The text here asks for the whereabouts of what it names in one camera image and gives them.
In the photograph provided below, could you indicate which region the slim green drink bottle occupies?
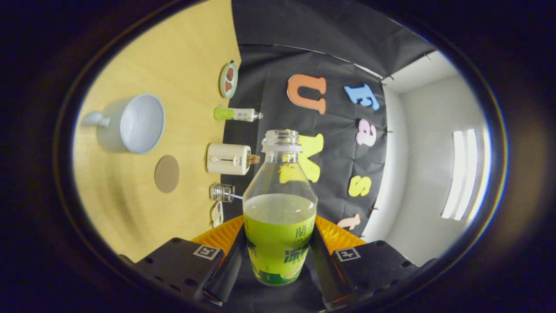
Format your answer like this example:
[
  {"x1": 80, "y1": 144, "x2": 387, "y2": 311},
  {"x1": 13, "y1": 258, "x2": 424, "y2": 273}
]
[{"x1": 213, "y1": 107, "x2": 264, "y2": 123}]

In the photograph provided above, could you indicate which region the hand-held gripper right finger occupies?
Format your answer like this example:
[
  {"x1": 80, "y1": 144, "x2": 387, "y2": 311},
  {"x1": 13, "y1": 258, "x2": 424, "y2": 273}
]
[{"x1": 309, "y1": 215, "x2": 437, "y2": 307}]

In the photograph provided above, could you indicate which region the ceiling light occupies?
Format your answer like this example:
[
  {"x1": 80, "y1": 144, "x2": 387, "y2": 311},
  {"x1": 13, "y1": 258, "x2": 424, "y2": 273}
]
[{"x1": 441, "y1": 129, "x2": 491, "y2": 221}]

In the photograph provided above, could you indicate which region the green plate with food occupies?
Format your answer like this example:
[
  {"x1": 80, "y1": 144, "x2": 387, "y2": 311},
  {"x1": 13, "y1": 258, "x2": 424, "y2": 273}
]
[{"x1": 219, "y1": 60, "x2": 239, "y2": 99}]

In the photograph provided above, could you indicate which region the wire utensil holder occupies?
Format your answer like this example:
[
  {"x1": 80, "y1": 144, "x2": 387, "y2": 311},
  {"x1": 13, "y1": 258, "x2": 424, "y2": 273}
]
[{"x1": 210, "y1": 183, "x2": 235, "y2": 203}]

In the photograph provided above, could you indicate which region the white divided dish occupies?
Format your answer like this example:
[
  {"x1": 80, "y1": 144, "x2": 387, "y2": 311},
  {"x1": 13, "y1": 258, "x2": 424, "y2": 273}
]
[{"x1": 211, "y1": 201, "x2": 225, "y2": 228}]

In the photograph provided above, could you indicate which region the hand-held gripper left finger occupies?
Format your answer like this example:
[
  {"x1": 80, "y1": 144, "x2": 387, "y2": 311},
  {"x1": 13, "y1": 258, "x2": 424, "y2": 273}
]
[{"x1": 118, "y1": 215, "x2": 248, "y2": 307}]

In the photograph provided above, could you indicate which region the green label juice bottle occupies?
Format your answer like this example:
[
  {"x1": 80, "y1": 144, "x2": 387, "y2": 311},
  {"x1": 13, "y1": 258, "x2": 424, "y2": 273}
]
[{"x1": 242, "y1": 129, "x2": 318, "y2": 286}]

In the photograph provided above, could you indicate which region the white toaster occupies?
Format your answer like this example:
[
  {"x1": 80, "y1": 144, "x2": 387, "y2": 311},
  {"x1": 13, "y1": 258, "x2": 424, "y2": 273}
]
[{"x1": 206, "y1": 143, "x2": 252, "y2": 176}]

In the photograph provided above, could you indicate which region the wooden table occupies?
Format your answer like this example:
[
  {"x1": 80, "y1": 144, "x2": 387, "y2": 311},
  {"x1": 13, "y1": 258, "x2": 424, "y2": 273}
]
[{"x1": 72, "y1": 0, "x2": 242, "y2": 263}]

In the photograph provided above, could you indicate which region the black backdrop cloth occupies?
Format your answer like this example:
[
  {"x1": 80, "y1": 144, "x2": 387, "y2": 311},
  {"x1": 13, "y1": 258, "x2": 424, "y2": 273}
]
[{"x1": 221, "y1": 0, "x2": 437, "y2": 311}]

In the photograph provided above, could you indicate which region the brown round coaster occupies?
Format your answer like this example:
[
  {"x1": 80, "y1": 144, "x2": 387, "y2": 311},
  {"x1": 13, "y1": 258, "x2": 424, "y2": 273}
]
[{"x1": 154, "y1": 155, "x2": 180, "y2": 194}]

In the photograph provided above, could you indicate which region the white cup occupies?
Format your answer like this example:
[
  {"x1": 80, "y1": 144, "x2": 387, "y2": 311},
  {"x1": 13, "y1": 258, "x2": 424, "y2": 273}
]
[{"x1": 80, "y1": 93, "x2": 166, "y2": 155}]

